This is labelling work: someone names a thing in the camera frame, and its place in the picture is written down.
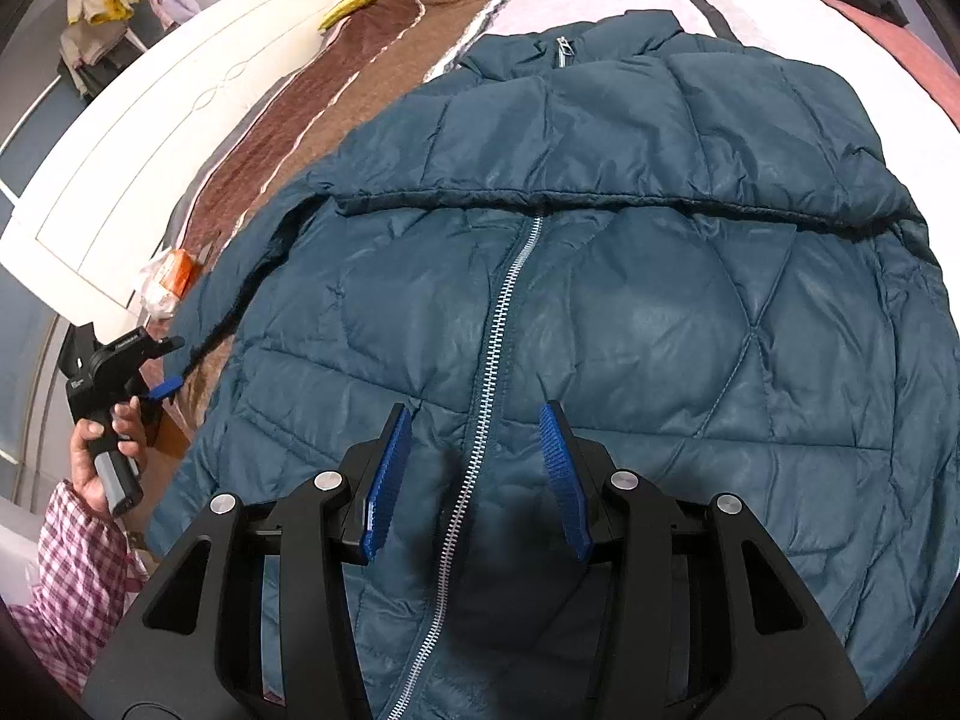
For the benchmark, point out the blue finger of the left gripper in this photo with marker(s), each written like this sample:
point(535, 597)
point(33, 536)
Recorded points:
point(166, 389)

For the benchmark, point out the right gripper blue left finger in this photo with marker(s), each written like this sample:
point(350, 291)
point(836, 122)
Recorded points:
point(381, 497)

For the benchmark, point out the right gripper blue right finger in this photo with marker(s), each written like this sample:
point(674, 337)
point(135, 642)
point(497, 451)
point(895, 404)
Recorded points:
point(563, 464)

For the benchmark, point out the teal quilted puffer jacket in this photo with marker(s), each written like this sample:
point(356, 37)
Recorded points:
point(698, 250)

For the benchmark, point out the clothes hanging on rack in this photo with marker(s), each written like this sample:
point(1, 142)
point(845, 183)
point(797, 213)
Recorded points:
point(98, 42)

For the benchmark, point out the person's left hand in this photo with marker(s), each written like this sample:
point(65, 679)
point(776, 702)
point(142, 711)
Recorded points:
point(85, 482)

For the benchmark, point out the orange and clear plastic package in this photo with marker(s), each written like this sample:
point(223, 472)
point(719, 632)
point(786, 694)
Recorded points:
point(164, 281)

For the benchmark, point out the white bed headboard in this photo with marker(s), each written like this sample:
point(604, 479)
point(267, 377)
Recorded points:
point(97, 209)

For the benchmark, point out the red plaid left sleeve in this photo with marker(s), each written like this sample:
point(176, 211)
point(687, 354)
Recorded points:
point(88, 577)

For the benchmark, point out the striped patchwork bed blanket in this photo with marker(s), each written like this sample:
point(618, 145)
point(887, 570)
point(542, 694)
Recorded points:
point(390, 47)

